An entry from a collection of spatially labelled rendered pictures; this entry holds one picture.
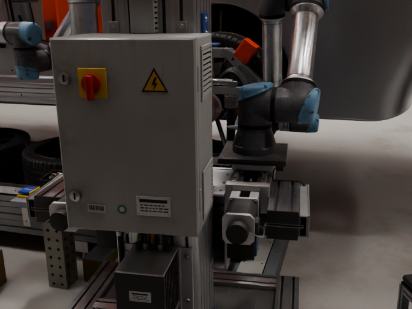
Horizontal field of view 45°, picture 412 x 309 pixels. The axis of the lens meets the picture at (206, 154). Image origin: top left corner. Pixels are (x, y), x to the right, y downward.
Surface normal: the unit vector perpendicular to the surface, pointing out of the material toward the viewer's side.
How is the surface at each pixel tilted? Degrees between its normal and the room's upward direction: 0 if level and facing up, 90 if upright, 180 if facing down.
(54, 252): 90
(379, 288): 0
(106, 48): 90
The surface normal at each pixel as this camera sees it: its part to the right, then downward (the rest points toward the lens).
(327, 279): -0.01, -0.96
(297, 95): -0.25, -0.31
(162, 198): -0.18, 0.28
